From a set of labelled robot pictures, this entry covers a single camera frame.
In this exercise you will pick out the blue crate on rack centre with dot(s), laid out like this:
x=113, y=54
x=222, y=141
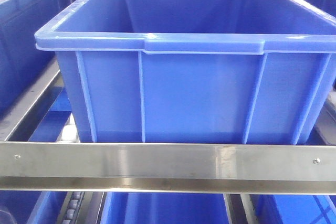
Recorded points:
x=194, y=71

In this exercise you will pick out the blue crate below centre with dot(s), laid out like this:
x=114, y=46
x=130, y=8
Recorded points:
x=164, y=208

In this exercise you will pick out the blue crate on rack left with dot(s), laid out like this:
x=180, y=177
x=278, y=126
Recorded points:
x=21, y=61

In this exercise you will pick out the steel rack front rail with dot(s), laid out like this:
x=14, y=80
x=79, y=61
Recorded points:
x=159, y=167

